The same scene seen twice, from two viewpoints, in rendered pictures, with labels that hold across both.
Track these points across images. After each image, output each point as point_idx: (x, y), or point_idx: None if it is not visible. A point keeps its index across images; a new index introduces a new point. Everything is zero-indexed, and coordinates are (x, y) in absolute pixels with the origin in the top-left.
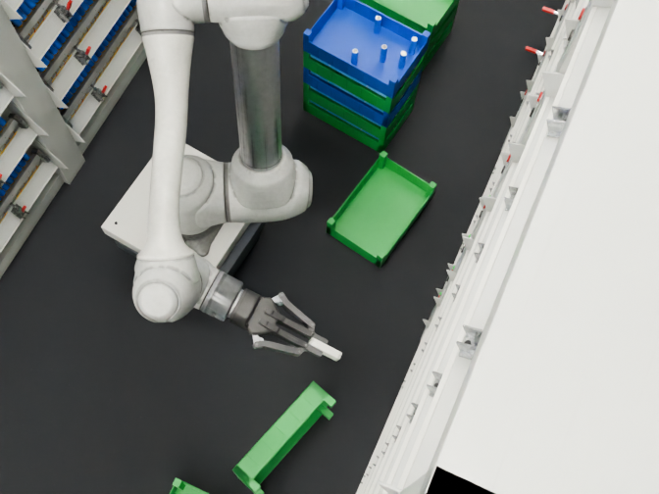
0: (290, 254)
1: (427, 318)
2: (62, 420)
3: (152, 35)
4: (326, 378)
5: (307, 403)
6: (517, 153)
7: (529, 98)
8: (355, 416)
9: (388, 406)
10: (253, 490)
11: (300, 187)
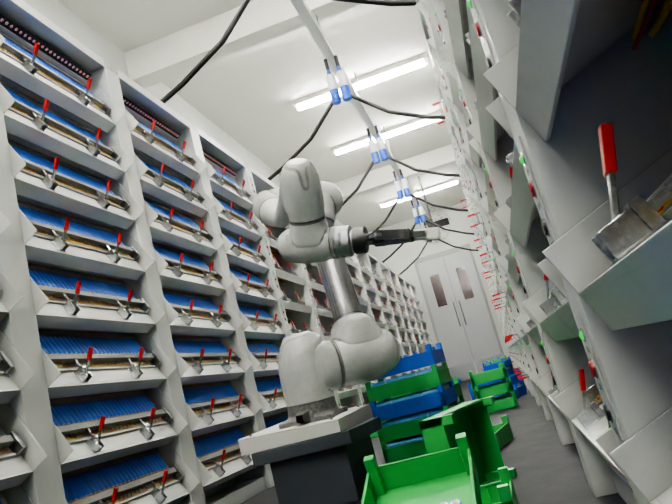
0: None
1: (559, 442)
2: None
3: (265, 201)
4: None
5: (467, 402)
6: (451, 94)
7: (447, 104)
8: (540, 468)
9: (567, 457)
10: (448, 415)
11: (385, 329)
